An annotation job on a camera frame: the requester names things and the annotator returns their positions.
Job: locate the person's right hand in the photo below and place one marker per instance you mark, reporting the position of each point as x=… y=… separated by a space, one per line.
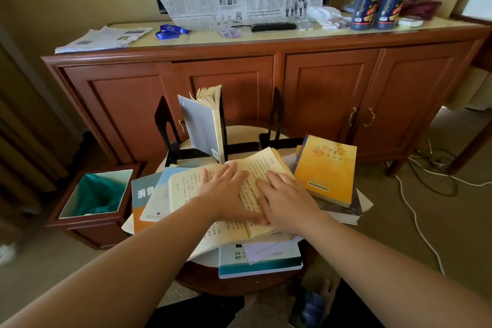
x=288 y=204

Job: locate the person's left hand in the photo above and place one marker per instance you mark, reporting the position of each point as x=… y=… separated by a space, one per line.
x=225 y=193

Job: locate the yellow cover book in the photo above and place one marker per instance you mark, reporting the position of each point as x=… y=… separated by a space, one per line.
x=326 y=170

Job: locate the black metal bookend rack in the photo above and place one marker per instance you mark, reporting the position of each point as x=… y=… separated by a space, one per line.
x=280 y=143

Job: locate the small white blue book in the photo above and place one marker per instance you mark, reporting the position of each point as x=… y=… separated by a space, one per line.
x=157 y=204

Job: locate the grey cover book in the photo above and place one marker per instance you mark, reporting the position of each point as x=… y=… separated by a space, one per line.
x=198 y=128

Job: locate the large white teal textbook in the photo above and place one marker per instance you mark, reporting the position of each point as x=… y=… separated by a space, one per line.
x=230 y=267

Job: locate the teal orange cover book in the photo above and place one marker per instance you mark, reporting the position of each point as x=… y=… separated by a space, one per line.
x=140 y=193

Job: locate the person's right forearm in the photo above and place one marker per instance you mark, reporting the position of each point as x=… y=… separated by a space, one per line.
x=392 y=277

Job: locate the person's left forearm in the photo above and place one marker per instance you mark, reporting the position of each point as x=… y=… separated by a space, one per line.
x=107 y=274

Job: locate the person's right leg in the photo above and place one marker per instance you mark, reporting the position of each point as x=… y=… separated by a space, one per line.
x=357 y=312

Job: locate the round wooden table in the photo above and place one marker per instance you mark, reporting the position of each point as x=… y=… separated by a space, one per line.
x=246 y=133

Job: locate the white paper sheets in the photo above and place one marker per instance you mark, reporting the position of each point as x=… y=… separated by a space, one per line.
x=367 y=204

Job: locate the blue slipper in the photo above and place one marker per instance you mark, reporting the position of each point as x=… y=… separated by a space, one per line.
x=311 y=310

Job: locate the green bin liner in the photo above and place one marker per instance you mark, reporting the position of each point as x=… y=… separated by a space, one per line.
x=96 y=197

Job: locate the wooden sideboard cabinet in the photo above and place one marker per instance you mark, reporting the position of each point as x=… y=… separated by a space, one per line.
x=123 y=108

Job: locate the wooden trash bin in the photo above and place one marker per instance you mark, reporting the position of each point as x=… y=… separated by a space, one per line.
x=88 y=233

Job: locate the small lavender packet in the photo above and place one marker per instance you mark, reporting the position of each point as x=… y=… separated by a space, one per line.
x=229 y=33

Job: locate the black remote control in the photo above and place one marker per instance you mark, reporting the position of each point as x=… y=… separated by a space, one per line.
x=273 y=26

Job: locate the small clear packet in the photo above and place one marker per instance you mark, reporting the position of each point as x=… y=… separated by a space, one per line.
x=337 y=23

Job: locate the white plastic bag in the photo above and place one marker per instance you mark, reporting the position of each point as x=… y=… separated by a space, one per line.
x=323 y=14

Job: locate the folded newspaper pile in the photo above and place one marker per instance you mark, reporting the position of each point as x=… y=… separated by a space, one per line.
x=102 y=39

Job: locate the beige curtain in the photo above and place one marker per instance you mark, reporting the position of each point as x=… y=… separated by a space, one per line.
x=27 y=147

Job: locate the small white box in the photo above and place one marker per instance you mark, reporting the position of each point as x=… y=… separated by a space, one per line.
x=410 y=22

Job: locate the white sheer curtain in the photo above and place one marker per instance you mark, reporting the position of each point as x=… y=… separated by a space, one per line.
x=5 y=254

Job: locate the dark red bag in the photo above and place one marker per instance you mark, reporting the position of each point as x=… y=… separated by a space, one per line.
x=423 y=8

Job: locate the wooden side desk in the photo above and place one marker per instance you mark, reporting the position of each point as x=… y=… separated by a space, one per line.
x=484 y=55

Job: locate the white tissue box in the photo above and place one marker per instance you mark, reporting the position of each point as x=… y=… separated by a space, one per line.
x=478 y=6

